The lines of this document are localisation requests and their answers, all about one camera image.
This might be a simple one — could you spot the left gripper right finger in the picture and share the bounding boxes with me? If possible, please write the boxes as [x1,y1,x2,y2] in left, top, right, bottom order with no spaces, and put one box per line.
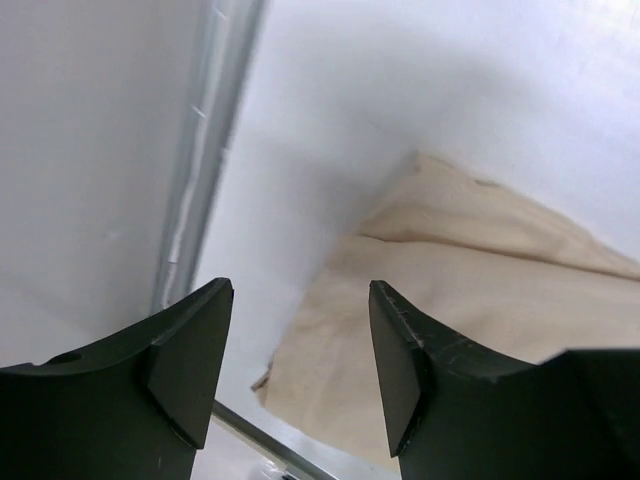
[369,281,639,479]

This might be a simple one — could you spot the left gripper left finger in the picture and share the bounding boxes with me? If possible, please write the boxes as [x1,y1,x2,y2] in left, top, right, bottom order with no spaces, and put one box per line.
[1,278,234,479]

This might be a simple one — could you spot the beige trousers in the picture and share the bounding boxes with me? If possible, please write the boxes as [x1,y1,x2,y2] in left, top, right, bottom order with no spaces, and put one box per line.
[254,155,639,471]

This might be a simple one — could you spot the aluminium frame rail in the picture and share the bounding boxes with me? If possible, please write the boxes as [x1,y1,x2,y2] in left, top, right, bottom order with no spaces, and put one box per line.
[151,1,330,479]

